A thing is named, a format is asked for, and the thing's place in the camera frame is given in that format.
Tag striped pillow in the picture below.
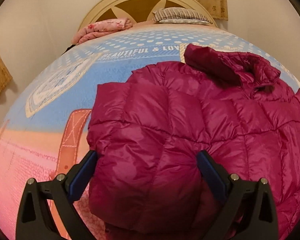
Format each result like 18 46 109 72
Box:
153 7 213 25

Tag cream wooden headboard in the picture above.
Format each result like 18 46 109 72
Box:
79 0 217 29

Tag pink floral folded quilt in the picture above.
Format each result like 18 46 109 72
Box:
71 18 133 45

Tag magenta puffer jacket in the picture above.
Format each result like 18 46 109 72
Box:
87 44 300 239

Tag blue pink printed bed blanket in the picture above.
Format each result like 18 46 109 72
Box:
0 24 300 239

